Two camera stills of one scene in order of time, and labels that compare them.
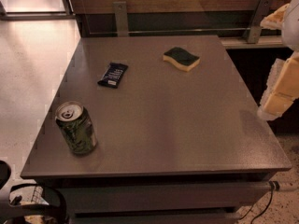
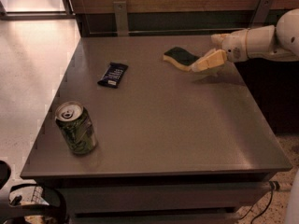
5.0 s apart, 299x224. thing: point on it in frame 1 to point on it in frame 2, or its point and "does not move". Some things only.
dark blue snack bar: [113, 75] does not move
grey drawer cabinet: [174, 147] does not move
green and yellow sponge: [180, 59] does not move
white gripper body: [292, 23] to [235, 45]
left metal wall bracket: [121, 19] does not move
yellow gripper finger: [276, 19] to [220, 38]
